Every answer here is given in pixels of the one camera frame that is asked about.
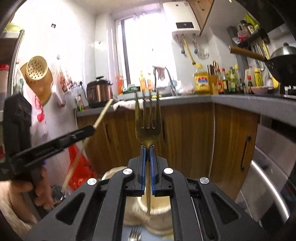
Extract gold metal fork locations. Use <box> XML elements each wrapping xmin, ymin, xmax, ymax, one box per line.
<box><xmin>135</xmin><ymin>91</ymin><xmax>162</xmax><ymax>215</ymax></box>

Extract bamboo chopstick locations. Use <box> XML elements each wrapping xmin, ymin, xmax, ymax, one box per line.
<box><xmin>61</xmin><ymin>99</ymin><xmax>113</xmax><ymax>193</ymax></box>

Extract kitchen faucet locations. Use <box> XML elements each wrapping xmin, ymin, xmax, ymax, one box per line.
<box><xmin>152</xmin><ymin>66</ymin><xmax>178</xmax><ymax>96</ymax></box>

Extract person's left hand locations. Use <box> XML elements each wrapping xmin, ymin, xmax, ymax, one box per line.
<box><xmin>0</xmin><ymin>165</ymin><xmax>54</xmax><ymax>230</ymax></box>

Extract cream ceramic utensil holder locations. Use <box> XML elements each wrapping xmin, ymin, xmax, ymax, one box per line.
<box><xmin>101</xmin><ymin>166</ymin><xmax>174</xmax><ymax>236</ymax></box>

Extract gold colander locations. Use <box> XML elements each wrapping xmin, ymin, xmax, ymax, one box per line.
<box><xmin>20</xmin><ymin>56</ymin><xmax>53</xmax><ymax>105</ymax></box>

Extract silver metal fork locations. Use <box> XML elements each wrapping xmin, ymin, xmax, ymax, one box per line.
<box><xmin>127</xmin><ymin>226</ymin><xmax>142</xmax><ymax>241</ymax></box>

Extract red plastic bag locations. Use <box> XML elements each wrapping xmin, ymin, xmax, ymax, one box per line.
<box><xmin>68</xmin><ymin>144</ymin><xmax>97</xmax><ymax>191</ymax></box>

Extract wooden base cabinets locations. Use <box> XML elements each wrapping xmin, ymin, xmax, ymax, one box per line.
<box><xmin>86</xmin><ymin>102</ymin><xmax>259</xmax><ymax>199</ymax></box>

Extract white dish cloth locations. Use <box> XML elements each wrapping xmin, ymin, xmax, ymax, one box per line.
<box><xmin>112</xmin><ymin>100</ymin><xmax>136</xmax><ymax>111</ymax></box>

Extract copper electric pressure cooker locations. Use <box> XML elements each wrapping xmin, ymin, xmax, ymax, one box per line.
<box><xmin>86</xmin><ymin>76</ymin><xmax>113</xmax><ymax>108</ymax></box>

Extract stainless steel oven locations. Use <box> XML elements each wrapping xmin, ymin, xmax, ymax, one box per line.
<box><xmin>235</xmin><ymin>125</ymin><xmax>295</xmax><ymax>232</ymax></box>

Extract yellow cooking oil jug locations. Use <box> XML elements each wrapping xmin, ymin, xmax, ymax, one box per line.
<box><xmin>194</xmin><ymin>68</ymin><xmax>210</xmax><ymax>94</ymax></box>

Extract white water heater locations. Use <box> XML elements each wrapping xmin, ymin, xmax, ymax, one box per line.
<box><xmin>162</xmin><ymin>1</ymin><xmax>201</xmax><ymax>42</ymax></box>

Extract black wok with lid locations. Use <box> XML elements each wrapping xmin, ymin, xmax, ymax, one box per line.
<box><xmin>229</xmin><ymin>43</ymin><xmax>296</xmax><ymax>86</ymax></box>

